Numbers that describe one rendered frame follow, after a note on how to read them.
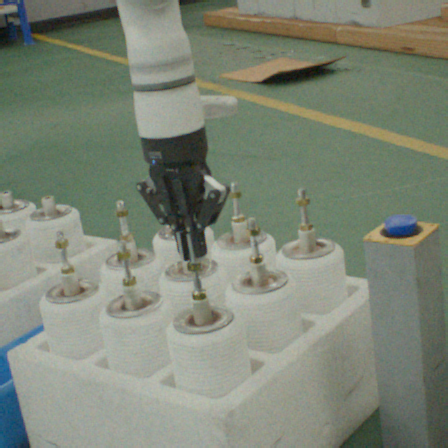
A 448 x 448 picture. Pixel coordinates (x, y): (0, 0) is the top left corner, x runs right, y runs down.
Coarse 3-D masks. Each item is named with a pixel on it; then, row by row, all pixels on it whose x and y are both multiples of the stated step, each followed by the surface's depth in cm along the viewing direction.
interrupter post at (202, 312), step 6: (192, 300) 107; (198, 300) 107; (204, 300) 107; (192, 306) 108; (198, 306) 107; (204, 306) 107; (210, 306) 108; (198, 312) 107; (204, 312) 107; (210, 312) 108; (198, 318) 108; (204, 318) 107; (210, 318) 108; (198, 324) 108; (204, 324) 108
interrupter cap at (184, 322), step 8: (216, 304) 111; (184, 312) 111; (192, 312) 111; (216, 312) 110; (224, 312) 109; (232, 312) 109; (176, 320) 109; (184, 320) 109; (192, 320) 109; (216, 320) 108; (224, 320) 107; (232, 320) 107; (176, 328) 107; (184, 328) 107; (192, 328) 106; (200, 328) 106; (208, 328) 106; (216, 328) 105
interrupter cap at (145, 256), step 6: (138, 252) 133; (144, 252) 133; (150, 252) 133; (108, 258) 132; (114, 258) 132; (138, 258) 132; (144, 258) 131; (150, 258) 130; (108, 264) 130; (114, 264) 130; (120, 264) 130; (132, 264) 129; (138, 264) 128; (144, 264) 129
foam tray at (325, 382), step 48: (336, 336) 119; (48, 384) 121; (96, 384) 114; (144, 384) 110; (288, 384) 111; (336, 384) 120; (48, 432) 125; (96, 432) 118; (144, 432) 111; (192, 432) 105; (240, 432) 104; (288, 432) 112; (336, 432) 122
